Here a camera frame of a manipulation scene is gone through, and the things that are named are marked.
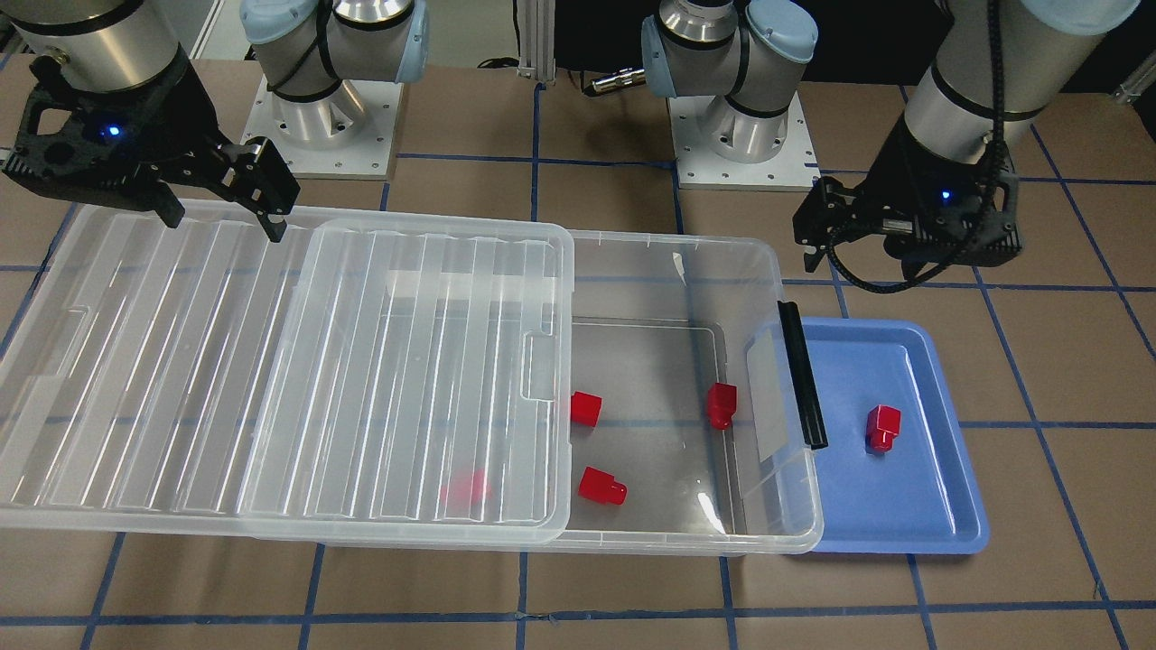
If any clear plastic box lid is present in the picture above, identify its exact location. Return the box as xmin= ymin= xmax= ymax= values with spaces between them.
xmin=1 ymin=200 xmax=575 ymax=551

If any clear plastic storage box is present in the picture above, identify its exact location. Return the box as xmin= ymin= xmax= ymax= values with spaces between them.
xmin=316 ymin=229 xmax=825 ymax=557

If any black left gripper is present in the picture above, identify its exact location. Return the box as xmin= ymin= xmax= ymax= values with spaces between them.
xmin=793 ymin=119 xmax=1024 ymax=272

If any blue plastic tray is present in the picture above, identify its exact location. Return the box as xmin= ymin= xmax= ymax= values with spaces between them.
xmin=802 ymin=317 xmax=991 ymax=555

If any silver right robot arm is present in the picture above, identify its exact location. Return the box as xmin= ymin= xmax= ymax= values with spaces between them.
xmin=3 ymin=1 xmax=429 ymax=242

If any black box latch handle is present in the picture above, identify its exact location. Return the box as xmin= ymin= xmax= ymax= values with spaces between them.
xmin=778 ymin=301 xmax=829 ymax=450

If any red block by latch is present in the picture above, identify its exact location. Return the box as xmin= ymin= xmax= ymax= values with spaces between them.
xmin=705 ymin=382 xmax=738 ymax=431

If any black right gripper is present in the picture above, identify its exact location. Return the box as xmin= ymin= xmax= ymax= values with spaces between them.
xmin=3 ymin=50 xmax=301 ymax=243

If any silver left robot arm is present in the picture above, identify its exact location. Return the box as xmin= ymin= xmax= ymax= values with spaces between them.
xmin=640 ymin=1 xmax=1141 ymax=285

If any red block front centre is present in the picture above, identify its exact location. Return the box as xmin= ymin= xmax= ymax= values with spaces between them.
xmin=577 ymin=466 xmax=629 ymax=505

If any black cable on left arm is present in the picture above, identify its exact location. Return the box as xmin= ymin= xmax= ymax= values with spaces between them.
xmin=827 ymin=0 xmax=1012 ymax=295

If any red block moved to tray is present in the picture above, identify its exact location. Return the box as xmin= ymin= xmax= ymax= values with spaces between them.
xmin=864 ymin=404 xmax=901 ymax=455

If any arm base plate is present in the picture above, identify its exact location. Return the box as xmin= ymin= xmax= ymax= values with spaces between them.
xmin=243 ymin=79 xmax=407 ymax=180
xmin=667 ymin=96 xmax=821 ymax=192

